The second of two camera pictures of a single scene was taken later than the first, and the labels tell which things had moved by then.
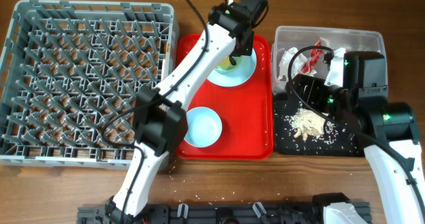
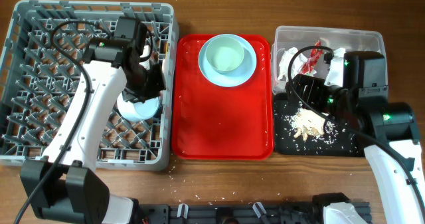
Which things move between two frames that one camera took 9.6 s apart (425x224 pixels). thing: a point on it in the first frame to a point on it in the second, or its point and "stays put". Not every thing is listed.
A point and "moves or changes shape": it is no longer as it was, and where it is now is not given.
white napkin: x=297 y=64 stays put
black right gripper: x=315 y=85 stays put
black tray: x=300 y=130 stays put
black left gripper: x=248 y=52 to x=159 y=86
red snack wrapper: x=315 y=56 stays put
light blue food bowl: x=204 y=127 moves or changes shape
